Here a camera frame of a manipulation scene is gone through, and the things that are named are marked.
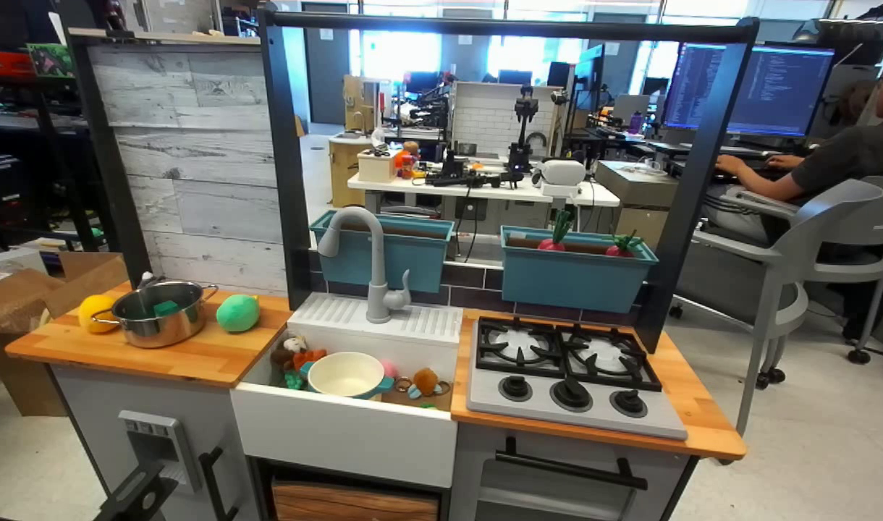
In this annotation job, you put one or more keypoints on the white pot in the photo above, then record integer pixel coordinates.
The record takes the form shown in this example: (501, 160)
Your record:
(346, 373)

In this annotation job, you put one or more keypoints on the orange toy in sink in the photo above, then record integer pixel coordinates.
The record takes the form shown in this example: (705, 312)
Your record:
(428, 383)

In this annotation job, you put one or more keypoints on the brown plush toy in sink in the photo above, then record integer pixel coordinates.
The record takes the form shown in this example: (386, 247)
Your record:
(293, 354)

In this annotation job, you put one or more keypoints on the white toy sink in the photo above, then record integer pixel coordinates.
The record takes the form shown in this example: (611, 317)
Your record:
(391, 437)

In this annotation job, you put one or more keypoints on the black toy stove top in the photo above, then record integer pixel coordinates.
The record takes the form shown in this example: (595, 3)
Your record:
(568, 373)

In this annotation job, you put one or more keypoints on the steel pot on counter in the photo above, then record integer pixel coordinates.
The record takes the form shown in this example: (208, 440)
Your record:
(160, 312)

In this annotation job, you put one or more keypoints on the white background table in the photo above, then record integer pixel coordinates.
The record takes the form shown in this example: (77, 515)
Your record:
(584, 196)

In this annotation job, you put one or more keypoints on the grey toy faucet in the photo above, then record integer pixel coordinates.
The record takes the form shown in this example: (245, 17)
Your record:
(381, 299)

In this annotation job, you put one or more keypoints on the right teal planter box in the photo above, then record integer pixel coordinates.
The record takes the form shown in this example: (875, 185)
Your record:
(585, 270)

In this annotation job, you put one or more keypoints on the green ball toy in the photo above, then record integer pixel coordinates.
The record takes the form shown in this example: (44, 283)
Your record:
(238, 312)

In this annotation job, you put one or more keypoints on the wooden left countertop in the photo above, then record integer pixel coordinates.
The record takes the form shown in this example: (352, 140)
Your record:
(213, 356)

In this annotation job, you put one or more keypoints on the grey office chair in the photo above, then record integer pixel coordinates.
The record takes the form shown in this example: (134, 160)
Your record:
(833, 238)

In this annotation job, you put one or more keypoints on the yellow lemon toy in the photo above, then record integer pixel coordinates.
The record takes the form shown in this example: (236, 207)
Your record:
(96, 312)

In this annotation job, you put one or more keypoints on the computer monitor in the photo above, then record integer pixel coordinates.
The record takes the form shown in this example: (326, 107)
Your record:
(778, 97)

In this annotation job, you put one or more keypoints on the seated person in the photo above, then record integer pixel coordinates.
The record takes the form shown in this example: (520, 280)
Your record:
(850, 155)

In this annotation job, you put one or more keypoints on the cardboard box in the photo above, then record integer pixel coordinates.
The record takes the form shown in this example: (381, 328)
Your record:
(28, 296)

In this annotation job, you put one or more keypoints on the oven door with handle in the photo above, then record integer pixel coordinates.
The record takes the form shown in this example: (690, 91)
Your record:
(507, 474)

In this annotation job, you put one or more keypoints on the black window frame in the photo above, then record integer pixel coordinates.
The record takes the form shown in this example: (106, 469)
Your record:
(286, 79)

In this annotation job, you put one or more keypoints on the grey dishwasher door handle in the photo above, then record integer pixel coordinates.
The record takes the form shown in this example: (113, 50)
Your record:
(167, 464)

